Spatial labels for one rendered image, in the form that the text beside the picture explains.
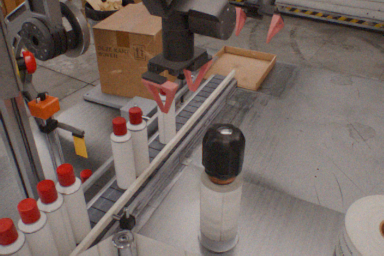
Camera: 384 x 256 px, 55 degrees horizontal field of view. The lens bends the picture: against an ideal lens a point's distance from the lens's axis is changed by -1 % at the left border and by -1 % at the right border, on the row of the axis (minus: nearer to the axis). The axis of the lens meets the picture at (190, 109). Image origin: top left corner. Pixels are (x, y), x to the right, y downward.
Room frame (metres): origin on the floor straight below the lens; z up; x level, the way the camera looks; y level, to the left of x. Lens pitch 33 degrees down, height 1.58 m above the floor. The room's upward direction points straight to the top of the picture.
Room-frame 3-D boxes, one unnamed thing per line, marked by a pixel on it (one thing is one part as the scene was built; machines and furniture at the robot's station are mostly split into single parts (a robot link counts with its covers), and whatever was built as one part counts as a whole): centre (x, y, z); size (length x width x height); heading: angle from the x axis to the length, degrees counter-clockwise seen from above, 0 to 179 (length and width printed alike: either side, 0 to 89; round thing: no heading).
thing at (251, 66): (1.51, -0.21, 0.85); 0.30 x 0.26 x 0.04; 154
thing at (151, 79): (0.60, 0.04, 1.25); 0.07 x 0.07 x 0.09; 57
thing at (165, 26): (0.62, 0.02, 1.38); 0.07 x 0.06 x 0.07; 57
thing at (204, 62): (0.66, 0.00, 1.25); 0.07 x 0.07 x 0.09; 57
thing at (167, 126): (0.92, 0.07, 0.98); 0.05 x 0.05 x 0.20
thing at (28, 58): (0.54, 0.27, 1.33); 0.04 x 0.03 x 0.04; 29
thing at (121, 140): (0.73, 0.17, 0.98); 0.05 x 0.05 x 0.20
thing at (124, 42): (1.37, 0.19, 0.99); 0.30 x 0.24 x 0.27; 162
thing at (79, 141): (0.62, 0.24, 1.09); 0.03 x 0.01 x 0.06; 64
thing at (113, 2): (3.33, 0.72, 0.50); 0.42 x 0.41 x 0.28; 147
